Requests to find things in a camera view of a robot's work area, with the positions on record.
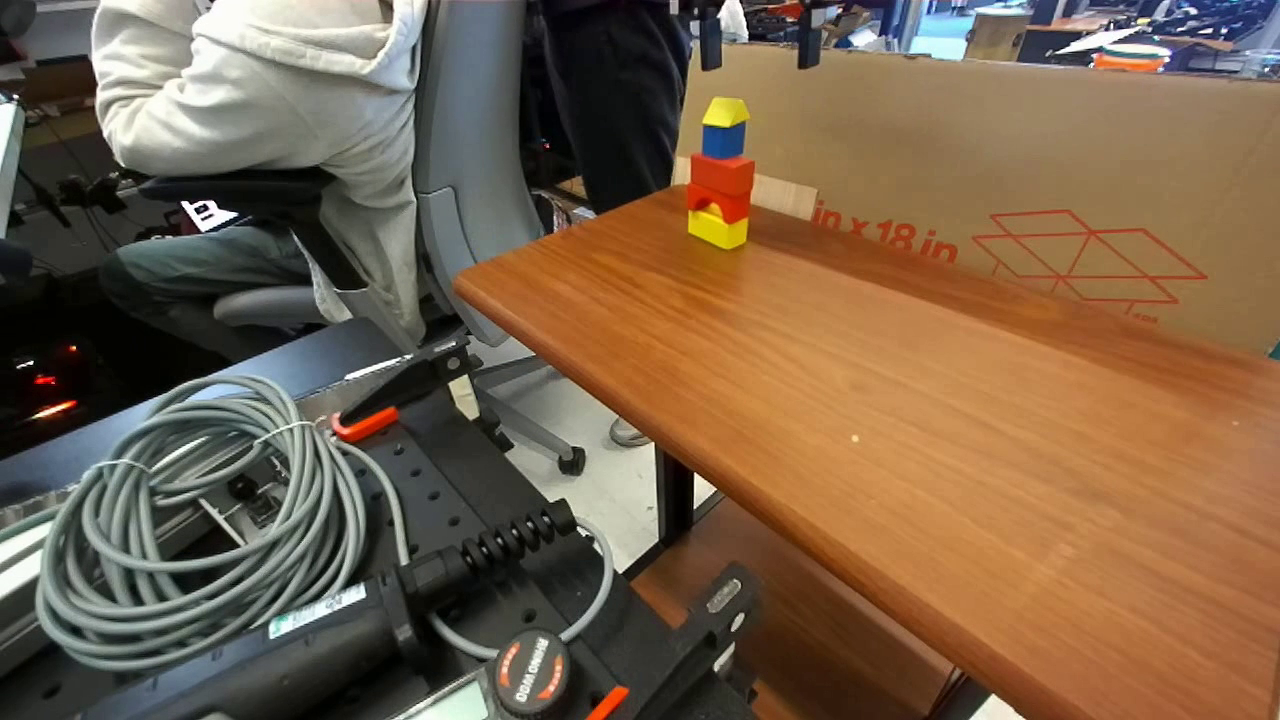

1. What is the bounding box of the yellow cube block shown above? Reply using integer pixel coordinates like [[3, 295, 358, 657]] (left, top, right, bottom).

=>
[[700, 91, 757, 138]]

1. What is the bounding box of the yellow stack base block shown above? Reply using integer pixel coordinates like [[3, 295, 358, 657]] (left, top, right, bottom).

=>
[[685, 210, 752, 256]]

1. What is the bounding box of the red arch block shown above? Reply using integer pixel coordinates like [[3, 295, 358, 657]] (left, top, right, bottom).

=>
[[685, 181, 757, 227]]

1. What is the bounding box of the red rectangular block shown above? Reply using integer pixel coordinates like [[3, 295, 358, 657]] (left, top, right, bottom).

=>
[[689, 152, 761, 206]]

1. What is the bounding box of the black table leg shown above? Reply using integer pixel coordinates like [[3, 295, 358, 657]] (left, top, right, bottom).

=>
[[651, 444, 700, 550]]

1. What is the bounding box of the grey office chair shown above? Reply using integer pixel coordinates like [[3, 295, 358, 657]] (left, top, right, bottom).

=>
[[136, 0, 593, 482]]

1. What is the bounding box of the person in black clothes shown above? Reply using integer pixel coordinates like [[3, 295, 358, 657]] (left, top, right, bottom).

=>
[[524, 0, 698, 217]]

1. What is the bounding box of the red emergency stop button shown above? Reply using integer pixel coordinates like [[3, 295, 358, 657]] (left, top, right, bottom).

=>
[[488, 628, 577, 720]]

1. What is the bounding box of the white control box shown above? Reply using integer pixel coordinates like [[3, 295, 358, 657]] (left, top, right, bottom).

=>
[[397, 667, 504, 720]]

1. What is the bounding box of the large cardboard box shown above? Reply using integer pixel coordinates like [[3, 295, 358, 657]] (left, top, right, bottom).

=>
[[668, 42, 1280, 361]]

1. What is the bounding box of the person in white hoodie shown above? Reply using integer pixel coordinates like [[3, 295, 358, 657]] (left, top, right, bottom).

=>
[[90, 0, 433, 361]]

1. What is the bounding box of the black ribbed cable sleeve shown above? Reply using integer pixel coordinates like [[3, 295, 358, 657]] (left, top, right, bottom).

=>
[[397, 497, 585, 610]]

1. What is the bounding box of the orange handled bar clamp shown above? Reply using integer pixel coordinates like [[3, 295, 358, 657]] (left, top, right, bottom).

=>
[[326, 339, 488, 450]]

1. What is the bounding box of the grey coiled cable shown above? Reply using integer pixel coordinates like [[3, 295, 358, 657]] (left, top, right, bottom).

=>
[[32, 367, 619, 677]]

